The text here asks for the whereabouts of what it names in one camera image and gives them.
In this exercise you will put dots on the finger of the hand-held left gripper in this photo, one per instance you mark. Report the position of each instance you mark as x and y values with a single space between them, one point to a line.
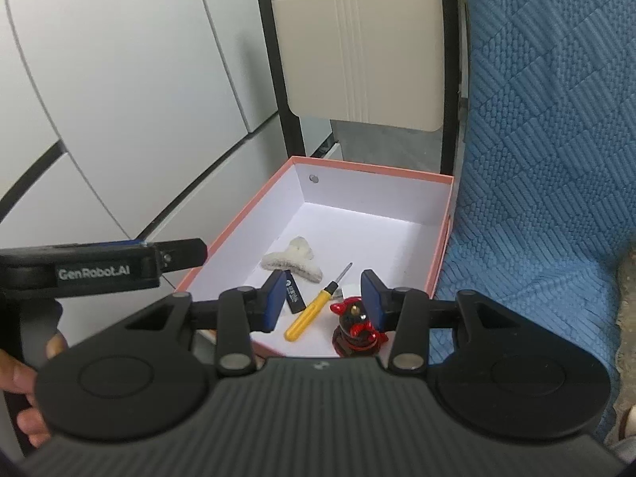
184 253

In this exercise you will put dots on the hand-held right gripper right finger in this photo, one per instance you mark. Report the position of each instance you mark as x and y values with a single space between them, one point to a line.
370 300

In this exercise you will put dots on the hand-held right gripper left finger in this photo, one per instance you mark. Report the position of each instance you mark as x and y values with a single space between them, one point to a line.
276 303

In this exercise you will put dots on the red and black figurine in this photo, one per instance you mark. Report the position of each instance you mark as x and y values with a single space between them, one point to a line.
353 328

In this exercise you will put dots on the white plush toy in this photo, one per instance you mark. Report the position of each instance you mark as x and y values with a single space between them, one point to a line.
298 261

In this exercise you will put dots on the pink cardboard box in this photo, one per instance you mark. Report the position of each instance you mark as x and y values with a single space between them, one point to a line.
357 228

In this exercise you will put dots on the person's left hand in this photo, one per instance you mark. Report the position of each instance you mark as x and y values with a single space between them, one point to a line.
17 375

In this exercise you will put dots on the blue quilted blanket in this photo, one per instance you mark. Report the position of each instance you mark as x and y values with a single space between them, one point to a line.
546 159

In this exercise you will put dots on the beige folding chair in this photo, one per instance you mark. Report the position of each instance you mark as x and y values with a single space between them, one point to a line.
357 59

